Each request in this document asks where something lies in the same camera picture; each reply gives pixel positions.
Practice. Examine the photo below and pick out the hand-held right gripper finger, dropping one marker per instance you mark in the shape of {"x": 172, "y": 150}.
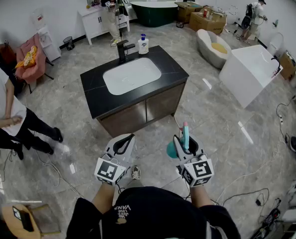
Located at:
{"x": 178, "y": 149}
{"x": 199, "y": 147}

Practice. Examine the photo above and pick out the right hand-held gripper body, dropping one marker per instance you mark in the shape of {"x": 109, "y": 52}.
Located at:
{"x": 198, "y": 170}

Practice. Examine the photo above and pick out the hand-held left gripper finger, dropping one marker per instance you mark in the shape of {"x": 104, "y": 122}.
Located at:
{"x": 130, "y": 152}
{"x": 110, "y": 144}

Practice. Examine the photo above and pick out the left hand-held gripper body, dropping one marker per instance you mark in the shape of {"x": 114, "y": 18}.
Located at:
{"x": 110, "y": 170}

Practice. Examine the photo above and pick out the person's right forearm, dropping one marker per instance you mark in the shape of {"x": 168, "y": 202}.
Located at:
{"x": 200, "y": 195}

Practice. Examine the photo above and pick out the person's left forearm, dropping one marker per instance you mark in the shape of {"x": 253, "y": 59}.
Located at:
{"x": 104, "y": 199}

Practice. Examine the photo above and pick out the white soap pump bottle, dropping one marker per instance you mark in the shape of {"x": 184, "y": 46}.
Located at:
{"x": 143, "y": 46}

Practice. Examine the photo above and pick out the person's grey shoe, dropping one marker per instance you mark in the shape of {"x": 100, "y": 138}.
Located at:
{"x": 135, "y": 173}

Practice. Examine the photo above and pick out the black top vanity table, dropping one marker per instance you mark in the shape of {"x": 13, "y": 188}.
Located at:
{"x": 95, "y": 96}

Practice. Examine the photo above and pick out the person's black shirt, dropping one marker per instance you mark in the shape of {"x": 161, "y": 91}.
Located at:
{"x": 152, "y": 213}

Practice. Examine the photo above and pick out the white sink basin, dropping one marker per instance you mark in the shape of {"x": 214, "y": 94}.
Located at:
{"x": 131, "y": 76}

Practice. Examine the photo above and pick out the white power strip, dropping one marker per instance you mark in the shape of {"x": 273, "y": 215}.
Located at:
{"x": 281, "y": 119}

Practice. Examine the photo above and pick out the white rectangular bathtub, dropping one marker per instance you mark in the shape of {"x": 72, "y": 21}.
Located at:
{"x": 247, "y": 71}

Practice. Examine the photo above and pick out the black round device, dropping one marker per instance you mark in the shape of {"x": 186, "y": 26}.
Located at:
{"x": 295, "y": 144}

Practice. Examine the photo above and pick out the pink chair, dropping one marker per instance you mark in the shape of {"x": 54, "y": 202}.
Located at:
{"x": 32, "y": 73}

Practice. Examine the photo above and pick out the black mesh wastebasket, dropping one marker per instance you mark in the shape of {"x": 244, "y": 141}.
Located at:
{"x": 69, "y": 43}

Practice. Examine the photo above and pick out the round wooden stool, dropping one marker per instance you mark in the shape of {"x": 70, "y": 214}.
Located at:
{"x": 11, "y": 223}

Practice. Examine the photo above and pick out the black bathtub faucet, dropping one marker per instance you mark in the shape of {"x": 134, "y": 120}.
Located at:
{"x": 278, "y": 63}

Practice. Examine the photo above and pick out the white water dispenser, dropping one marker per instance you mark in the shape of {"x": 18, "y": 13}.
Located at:
{"x": 49, "y": 46}

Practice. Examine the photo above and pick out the yellow snack bag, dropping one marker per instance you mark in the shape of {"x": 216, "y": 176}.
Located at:
{"x": 28, "y": 58}

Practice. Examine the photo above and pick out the white cabinet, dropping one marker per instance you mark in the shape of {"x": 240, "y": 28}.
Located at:
{"x": 93, "y": 24}

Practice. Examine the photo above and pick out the small black basket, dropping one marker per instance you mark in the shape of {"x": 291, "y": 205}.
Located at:
{"x": 179, "y": 24}

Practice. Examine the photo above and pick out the dark green bathtub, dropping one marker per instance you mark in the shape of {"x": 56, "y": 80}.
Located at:
{"x": 152, "y": 15}

